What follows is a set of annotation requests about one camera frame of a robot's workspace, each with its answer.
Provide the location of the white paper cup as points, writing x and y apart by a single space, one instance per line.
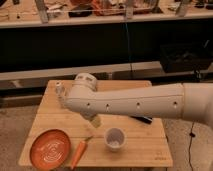
114 139

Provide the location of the black striped box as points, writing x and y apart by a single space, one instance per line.
146 120

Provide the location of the orange ceramic bowl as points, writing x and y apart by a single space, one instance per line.
50 150

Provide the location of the orange carrot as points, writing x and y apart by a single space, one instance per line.
79 152

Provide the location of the metal shelf rack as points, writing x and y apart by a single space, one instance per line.
37 13

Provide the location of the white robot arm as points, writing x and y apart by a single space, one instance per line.
187 101

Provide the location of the small clear bottle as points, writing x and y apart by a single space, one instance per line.
60 92

